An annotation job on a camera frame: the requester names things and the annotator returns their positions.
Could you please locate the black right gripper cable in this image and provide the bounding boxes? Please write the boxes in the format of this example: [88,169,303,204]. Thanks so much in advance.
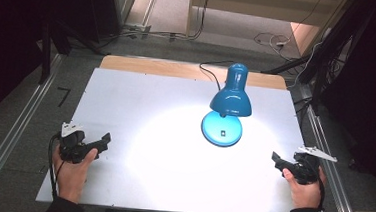
[314,174,329,212]

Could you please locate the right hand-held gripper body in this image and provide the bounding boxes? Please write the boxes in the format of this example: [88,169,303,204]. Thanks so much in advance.
[283,144,339,188]

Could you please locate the black metal stand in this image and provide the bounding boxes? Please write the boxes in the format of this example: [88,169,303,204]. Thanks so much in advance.
[36,17,111,90]
[259,0,376,117]

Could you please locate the dark cabinet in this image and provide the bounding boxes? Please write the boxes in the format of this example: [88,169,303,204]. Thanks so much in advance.
[79,0,136,47]

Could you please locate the person's left hand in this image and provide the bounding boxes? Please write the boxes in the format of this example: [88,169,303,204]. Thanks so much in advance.
[48,143,100,206]

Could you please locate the white floor cable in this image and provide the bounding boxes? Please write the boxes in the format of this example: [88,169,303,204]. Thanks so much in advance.
[251,30,294,62]

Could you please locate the person's right hand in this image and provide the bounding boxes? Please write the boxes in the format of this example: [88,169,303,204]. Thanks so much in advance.
[279,163,328,212]

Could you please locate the grey power strip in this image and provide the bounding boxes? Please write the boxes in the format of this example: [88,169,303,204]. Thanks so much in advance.
[123,21,153,35]

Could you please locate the blue desk lamp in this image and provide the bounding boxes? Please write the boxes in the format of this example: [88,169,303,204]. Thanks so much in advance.
[199,60,257,150]

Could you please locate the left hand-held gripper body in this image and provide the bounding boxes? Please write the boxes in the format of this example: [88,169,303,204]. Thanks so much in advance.
[57,120,107,166]

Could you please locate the wooden board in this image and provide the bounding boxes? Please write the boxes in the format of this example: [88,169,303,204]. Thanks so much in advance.
[98,54,290,92]

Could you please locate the aluminium rail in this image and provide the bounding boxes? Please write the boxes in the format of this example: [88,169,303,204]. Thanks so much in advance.
[289,83,374,212]
[0,49,64,212]

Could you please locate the black hanging cable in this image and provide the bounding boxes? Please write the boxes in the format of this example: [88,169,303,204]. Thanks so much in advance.
[180,0,212,43]

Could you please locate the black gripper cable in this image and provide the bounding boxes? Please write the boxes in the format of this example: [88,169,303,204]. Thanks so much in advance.
[314,174,329,212]
[44,131,64,200]

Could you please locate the black lamp cable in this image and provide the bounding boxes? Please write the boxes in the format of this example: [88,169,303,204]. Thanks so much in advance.
[197,58,235,92]

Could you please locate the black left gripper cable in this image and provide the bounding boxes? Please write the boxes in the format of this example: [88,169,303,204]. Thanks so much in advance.
[44,131,64,200]

